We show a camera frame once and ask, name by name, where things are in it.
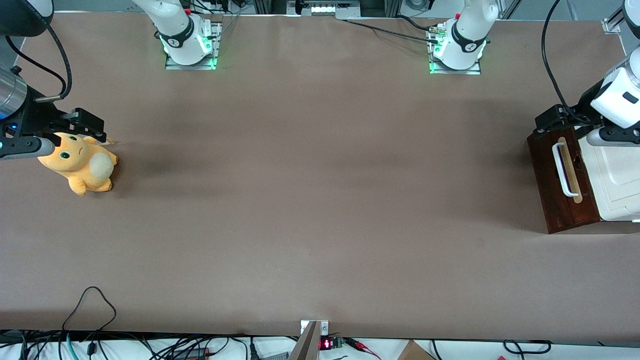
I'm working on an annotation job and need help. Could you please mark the black looped floor cable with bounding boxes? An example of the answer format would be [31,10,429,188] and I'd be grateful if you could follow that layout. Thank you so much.
[60,285,118,337]

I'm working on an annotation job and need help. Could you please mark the light wood handle strip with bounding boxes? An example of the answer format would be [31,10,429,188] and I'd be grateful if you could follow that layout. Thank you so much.
[557,136,584,204]

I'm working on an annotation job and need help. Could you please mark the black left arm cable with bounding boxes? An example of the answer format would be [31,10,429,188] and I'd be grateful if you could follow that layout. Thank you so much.
[541,0,594,126]

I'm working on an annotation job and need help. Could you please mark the red and black clip leads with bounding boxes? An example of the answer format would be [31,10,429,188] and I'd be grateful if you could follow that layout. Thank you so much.
[344,337,382,360]

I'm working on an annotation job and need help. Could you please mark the brown cardboard piece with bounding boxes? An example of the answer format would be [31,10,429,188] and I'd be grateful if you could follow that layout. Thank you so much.
[397,339,436,360]

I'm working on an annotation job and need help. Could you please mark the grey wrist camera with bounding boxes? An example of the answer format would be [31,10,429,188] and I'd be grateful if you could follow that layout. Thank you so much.
[0,136,56,161]
[586,126,640,149]

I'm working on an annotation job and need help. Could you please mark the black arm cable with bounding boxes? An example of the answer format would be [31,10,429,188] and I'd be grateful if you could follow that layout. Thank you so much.
[541,0,594,126]
[4,24,74,104]

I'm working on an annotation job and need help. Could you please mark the black flat cable loop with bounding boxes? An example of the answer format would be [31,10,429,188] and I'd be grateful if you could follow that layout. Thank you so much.
[502,339,553,356]

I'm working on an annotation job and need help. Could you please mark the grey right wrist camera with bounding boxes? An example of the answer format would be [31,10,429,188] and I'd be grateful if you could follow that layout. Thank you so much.
[0,136,56,161]

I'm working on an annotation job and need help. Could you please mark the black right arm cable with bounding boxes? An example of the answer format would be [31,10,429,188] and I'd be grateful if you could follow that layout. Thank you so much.
[4,24,74,104]

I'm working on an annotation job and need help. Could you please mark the long black table cable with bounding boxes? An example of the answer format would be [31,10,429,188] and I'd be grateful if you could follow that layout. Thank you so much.
[344,19,443,44]

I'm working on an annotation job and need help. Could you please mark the black power adapter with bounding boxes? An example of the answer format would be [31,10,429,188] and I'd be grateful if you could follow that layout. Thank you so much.
[172,347,211,360]

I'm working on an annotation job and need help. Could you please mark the orange plush toy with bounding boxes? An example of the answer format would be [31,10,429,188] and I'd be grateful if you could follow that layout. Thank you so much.
[37,132,119,197]

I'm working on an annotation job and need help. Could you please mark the white drawer handle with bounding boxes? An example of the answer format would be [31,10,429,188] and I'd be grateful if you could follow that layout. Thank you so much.
[551,142,577,197]

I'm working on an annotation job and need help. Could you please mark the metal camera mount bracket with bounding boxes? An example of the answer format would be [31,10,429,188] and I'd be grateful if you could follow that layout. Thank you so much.
[288,320,330,360]

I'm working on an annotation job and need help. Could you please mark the short black table cable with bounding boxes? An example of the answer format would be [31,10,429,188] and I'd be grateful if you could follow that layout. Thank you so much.
[395,15,437,32]

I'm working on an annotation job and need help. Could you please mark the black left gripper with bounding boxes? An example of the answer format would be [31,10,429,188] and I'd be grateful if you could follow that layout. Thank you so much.
[531,79,612,140]

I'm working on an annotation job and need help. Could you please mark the dark brown wooden drawer front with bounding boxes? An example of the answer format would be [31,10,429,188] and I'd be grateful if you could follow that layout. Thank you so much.
[526,127,602,235]

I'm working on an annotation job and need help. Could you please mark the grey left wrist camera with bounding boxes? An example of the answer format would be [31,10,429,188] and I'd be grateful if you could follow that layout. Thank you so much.
[586,126,640,149]

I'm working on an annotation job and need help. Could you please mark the aluminium profile bar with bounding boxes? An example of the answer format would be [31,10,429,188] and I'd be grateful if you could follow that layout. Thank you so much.
[601,4,629,35]

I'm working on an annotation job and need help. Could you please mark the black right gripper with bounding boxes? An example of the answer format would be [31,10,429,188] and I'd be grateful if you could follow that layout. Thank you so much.
[5,89,108,145]

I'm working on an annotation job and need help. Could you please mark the aluminium frame structure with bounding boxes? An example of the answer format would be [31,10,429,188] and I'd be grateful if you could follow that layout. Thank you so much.
[253,0,401,20]

